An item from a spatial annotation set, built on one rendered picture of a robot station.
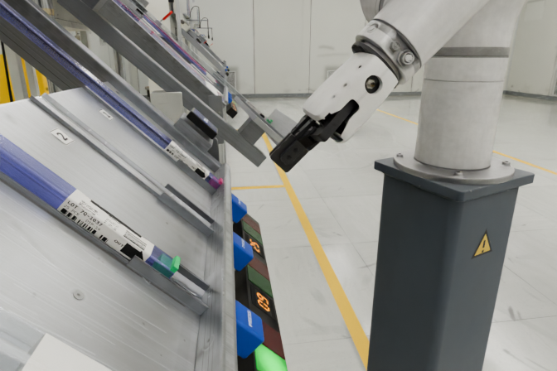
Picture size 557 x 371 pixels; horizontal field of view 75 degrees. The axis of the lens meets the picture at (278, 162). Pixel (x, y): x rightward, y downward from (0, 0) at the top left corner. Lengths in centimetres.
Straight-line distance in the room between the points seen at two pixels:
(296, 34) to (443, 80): 751
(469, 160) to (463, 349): 35
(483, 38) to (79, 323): 58
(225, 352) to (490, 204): 53
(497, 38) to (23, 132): 58
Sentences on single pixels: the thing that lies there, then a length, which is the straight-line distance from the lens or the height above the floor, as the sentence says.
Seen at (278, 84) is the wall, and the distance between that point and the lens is 803.
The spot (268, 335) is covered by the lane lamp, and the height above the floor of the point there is 66.
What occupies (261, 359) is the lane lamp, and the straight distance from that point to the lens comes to 31.
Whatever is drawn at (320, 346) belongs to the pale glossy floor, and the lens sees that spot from 129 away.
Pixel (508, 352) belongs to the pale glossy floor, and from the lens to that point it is 146.
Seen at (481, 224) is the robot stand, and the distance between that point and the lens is 67.
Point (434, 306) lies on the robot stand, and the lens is 70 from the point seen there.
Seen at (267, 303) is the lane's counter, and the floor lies 65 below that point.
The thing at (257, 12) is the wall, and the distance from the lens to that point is 800.
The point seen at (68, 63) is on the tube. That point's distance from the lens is 46.
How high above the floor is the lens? 89
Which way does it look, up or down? 16 degrees down
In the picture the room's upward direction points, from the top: straight up
